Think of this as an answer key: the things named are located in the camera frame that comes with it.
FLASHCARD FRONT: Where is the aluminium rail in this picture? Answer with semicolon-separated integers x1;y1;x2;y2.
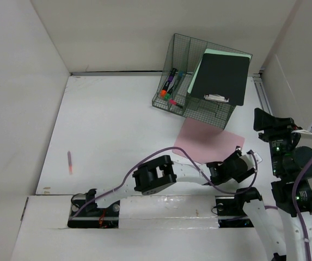
252;73;273;115
71;70;162;77

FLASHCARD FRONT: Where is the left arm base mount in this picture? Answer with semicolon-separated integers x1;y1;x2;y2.
67;189;120;229

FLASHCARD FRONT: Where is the black clipboard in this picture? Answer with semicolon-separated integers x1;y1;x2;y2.
188;50;250;106

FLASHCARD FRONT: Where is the purple highlighter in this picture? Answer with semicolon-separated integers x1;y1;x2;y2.
167;68;178;83

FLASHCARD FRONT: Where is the aluminium rail back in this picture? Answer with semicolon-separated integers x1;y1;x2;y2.
71;70;162;77

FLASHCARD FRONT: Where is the orange highlighter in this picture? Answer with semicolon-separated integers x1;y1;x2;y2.
160;81;170;97

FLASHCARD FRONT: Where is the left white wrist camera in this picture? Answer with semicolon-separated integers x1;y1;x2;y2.
242;150;262;167

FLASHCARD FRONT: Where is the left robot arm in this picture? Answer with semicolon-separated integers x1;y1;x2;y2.
80;150;259;216

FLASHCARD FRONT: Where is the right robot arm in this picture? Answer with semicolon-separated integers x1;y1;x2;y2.
233;108;312;260

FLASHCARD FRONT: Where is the pink highlighter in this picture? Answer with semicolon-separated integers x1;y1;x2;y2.
168;100;183;109

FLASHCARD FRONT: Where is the pink clipboard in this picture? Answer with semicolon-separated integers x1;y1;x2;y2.
174;118;245;164

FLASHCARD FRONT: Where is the green clipboard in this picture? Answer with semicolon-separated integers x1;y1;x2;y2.
187;48;252;95

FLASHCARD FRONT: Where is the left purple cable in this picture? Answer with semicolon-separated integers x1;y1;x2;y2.
68;146;260;221

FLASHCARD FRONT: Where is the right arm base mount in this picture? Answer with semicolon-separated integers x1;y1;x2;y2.
211;187;262;228

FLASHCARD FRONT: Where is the green wire mesh organizer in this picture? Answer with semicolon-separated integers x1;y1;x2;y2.
152;34;253;129

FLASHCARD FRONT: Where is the aluminium rail right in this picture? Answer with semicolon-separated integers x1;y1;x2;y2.
252;73;273;115

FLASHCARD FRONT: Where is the green highlighter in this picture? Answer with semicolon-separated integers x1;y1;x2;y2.
164;82;178;101

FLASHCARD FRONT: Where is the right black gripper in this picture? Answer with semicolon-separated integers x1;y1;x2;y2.
254;106;303;176

